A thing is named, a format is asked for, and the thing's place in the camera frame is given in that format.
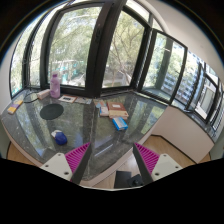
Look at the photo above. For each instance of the yellow and purple sponge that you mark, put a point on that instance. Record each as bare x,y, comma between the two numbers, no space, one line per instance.
12,109

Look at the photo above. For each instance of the black object on floor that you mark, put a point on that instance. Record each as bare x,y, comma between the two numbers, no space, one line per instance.
123,179

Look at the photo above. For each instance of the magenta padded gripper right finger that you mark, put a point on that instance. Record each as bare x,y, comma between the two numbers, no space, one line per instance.
153,166

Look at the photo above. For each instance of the black window frame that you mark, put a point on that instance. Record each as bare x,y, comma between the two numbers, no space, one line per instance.
104,46

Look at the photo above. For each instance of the pink plastic bottle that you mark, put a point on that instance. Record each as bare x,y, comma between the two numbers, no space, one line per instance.
55,85

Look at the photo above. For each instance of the blue and white computer mouse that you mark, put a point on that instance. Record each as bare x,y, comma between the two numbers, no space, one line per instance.
59,137

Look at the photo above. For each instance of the small white and blue box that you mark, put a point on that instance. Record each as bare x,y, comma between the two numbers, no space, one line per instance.
104,111

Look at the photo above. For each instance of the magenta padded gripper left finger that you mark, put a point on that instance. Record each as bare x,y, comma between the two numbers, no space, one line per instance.
70,166

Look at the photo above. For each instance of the flat card with red border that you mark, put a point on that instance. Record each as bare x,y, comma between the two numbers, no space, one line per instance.
67,98

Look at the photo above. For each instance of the round black mouse pad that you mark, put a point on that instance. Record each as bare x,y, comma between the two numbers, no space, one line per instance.
51,111

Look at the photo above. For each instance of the white tube lying down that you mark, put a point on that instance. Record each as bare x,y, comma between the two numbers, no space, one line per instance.
42,94

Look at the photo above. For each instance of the red-brown hardcover book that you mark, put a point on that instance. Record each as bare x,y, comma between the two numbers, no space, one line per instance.
117,109

